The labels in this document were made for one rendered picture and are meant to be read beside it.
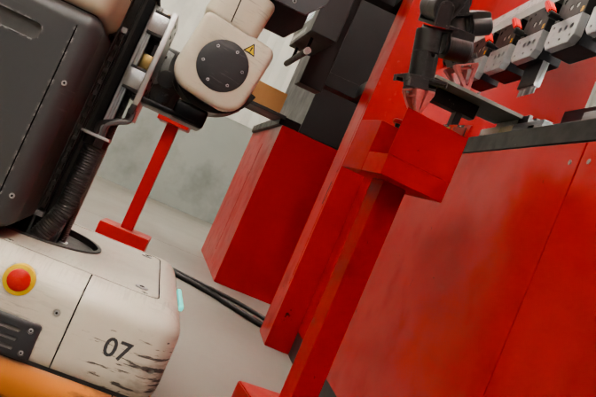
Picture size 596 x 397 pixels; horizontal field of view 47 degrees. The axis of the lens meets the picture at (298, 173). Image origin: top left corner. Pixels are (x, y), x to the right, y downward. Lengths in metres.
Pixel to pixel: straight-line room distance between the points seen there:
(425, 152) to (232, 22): 0.48
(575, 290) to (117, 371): 0.74
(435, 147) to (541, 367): 0.55
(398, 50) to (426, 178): 1.41
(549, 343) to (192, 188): 7.64
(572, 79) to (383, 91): 0.81
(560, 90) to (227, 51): 1.94
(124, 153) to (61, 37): 7.38
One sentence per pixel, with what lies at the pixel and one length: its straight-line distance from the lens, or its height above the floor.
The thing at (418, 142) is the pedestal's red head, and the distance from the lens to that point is 1.44.
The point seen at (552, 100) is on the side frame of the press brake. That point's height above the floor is 1.38.
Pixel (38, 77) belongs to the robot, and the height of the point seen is 0.55.
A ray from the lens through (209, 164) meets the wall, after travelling 8.58.
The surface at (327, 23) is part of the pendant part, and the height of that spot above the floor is 1.30.
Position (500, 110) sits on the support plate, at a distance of 1.91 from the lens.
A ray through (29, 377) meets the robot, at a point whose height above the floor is 0.10.
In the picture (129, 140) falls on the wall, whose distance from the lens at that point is 8.58.
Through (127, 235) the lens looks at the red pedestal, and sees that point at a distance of 3.40.
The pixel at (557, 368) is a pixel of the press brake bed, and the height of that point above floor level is 0.46.
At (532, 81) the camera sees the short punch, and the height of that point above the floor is 1.11.
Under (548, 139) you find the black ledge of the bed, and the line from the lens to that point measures 1.40.
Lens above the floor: 0.51
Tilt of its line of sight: 3 degrees up
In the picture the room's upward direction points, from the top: 24 degrees clockwise
